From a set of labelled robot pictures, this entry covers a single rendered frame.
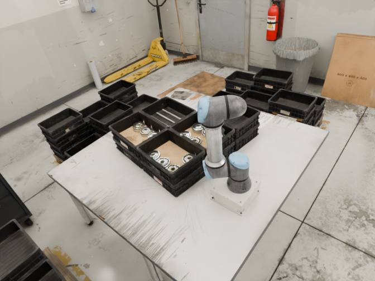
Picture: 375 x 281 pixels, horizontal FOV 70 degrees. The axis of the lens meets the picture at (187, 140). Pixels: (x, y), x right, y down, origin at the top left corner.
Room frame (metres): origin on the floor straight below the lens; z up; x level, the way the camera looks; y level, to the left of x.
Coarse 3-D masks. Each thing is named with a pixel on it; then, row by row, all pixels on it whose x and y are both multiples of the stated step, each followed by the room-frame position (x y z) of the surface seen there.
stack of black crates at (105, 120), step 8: (112, 104) 2.79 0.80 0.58; (120, 104) 2.79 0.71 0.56; (96, 112) 2.64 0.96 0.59; (104, 112) 2.70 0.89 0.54; (112, 112) 2.77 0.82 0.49; (120, 112) 2.74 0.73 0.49; (128, 112) 2.60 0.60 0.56; (96, 120) 2.46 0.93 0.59; (104, 120) 2.61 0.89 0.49; (112, 120) 2.43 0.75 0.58; (96, 128) 2.51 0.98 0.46; (104, 128) 2.40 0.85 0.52
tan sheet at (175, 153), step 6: (168, 144) 1.58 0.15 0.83; (174, 144) 1.57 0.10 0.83; (156, 150) 1.54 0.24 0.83; (162, 150) 1.53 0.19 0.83; (168, 150) 1.52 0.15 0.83; (174, 150) 1.51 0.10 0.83; (180, 150) 1.50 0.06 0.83; (162, 156) 1.46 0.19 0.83; (174, 156) 1.44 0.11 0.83; (180, 156) 1.43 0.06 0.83; (174, 162) 1.38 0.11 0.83; (180, 162) 1.37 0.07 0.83
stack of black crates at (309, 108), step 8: (272, 96) 2.43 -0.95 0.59; (280, 96) 2.56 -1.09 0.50; (288, 96) 2.50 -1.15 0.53; (296, 96) 2.43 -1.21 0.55; (304, 96) 2.38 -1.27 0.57; (312, 96) 2.32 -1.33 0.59; (272, 104) 2.34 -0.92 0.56; (280, 104) 2.27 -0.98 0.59; (288, 104) 2.40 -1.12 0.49; (296, 104) 2.38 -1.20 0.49; (304, 104) 2.36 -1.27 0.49; (312, 104) 2.20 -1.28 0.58; (280, 112) 2.27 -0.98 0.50; (288, 112) 2.21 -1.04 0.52; (296, 112) 2.16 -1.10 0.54; (304, 112) 2.10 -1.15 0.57; (312, 112) 2.28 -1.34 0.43; (296, 120) 2.15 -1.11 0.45; (304, 120) 2.09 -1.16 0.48
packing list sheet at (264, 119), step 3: (261, 114) 1.98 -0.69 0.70; (264, 114) 1.98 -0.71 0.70; (267, 114) 1.97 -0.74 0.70; (261, 117) 1.94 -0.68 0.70; (264, 117) 1.93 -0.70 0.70; (267, 117) 1.93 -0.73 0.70; (270, 117) 1.92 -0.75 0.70; (258, 120) 1.90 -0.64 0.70; (261, 120) 1.89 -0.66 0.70; (264, 120) 1.88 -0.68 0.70; (267, 120) 1.88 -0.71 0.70; (261, 123) 1.85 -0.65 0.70; (264, 123) 1.84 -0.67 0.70; (261, 126) 1.81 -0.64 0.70
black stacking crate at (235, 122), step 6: (246, 114) 1.80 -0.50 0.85; (252, 114) 1.75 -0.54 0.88; (228, 120) 1.78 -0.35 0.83; (234, 120) 1.77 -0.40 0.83; (240, 120) 1.76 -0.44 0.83; (252, 120) 1.65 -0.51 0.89; (234, 126) 1.69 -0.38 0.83; (246, 126) 1.61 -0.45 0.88; (252, 126) 1.66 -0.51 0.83; (240, 132) 1.56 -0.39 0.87; (246, 132) 1.60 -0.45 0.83; (234, 138) 1.55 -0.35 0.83
